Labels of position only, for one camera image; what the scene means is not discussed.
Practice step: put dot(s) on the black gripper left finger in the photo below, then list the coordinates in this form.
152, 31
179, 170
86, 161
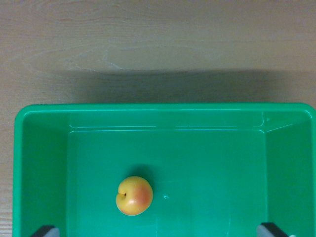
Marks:
47, 231

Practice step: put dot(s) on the green plastic bin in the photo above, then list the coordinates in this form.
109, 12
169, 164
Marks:
187, 158

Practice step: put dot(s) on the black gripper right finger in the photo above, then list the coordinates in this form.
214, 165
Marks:
269, 230

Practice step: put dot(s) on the yellow orange peach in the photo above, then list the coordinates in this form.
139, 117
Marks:
134, 195

